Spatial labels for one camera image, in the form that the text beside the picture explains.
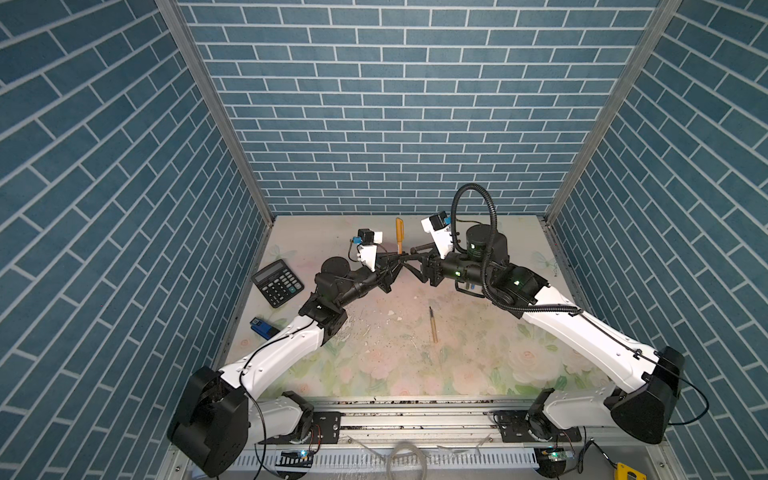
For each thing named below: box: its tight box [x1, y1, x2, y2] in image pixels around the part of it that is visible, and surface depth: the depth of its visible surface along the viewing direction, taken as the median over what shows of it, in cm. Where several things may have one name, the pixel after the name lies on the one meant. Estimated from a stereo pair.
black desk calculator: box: [251, 259, 304, 308], surface depth 101 cm
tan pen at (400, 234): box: [396, 217, 405, 255], surface depth 69 cm
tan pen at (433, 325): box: [429, 306, 438, 343], surface depth 93 cm
